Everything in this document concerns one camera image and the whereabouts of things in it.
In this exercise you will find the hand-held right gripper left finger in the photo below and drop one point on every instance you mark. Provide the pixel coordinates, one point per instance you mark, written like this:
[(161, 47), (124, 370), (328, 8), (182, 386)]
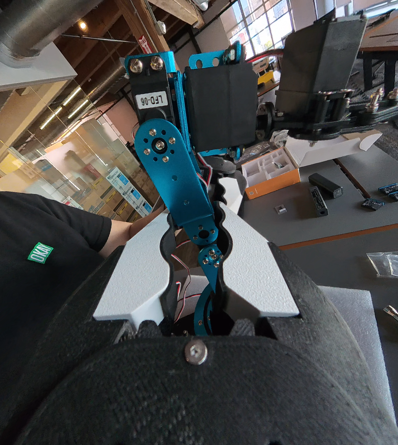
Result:
[(136, 278)]

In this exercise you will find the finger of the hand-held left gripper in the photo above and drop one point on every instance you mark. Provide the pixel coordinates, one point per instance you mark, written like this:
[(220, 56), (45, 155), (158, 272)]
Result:
[(233, 193)]

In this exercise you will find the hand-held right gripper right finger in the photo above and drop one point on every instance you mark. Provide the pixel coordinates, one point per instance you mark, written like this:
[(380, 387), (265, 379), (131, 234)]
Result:
[(258, 274)]

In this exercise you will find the blue toy robot arm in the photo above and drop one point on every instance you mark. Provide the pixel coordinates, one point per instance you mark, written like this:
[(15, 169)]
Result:
[(171, 173)]

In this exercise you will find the person's left forearm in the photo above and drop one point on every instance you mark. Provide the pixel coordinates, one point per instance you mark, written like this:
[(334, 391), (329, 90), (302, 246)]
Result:
[(122, 233)]

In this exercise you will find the black desk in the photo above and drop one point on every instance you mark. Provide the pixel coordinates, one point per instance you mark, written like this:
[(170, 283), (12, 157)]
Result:
[(341, 264)]

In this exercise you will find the grey desk with wooden edge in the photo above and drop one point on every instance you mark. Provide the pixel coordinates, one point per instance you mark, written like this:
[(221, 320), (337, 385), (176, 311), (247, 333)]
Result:
[(352, 226)]

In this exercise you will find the orange white cardboard box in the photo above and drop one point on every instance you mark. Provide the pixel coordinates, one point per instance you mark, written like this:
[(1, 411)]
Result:
[(275, 184)]

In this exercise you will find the small grey square part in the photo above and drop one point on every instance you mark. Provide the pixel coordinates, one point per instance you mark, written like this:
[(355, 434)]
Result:
[(280, 209)]

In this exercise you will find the stack of cardboard boxes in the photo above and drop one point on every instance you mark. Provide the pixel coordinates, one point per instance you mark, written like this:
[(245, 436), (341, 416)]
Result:
[(129, 198)]

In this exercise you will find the black slotted bar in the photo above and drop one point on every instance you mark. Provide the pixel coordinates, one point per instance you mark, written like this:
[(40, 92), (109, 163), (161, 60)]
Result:
[(319, 203)]

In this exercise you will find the black rectangular block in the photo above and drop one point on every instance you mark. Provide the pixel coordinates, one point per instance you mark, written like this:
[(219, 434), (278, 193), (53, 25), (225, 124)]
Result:
[(326, 184)]

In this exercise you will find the grey foam mat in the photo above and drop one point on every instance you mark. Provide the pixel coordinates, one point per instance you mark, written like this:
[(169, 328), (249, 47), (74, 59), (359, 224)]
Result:
[(352, 330)]

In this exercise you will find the group of clear plastic bags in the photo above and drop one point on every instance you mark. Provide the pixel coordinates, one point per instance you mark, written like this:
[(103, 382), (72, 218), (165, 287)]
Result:
[(393, 264)]

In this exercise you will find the red wall sign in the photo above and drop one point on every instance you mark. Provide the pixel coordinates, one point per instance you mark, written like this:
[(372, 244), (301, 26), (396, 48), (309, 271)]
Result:
[(144, 43)]

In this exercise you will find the silver air duct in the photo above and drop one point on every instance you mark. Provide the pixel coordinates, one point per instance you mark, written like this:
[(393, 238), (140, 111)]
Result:
[(39, 31)]

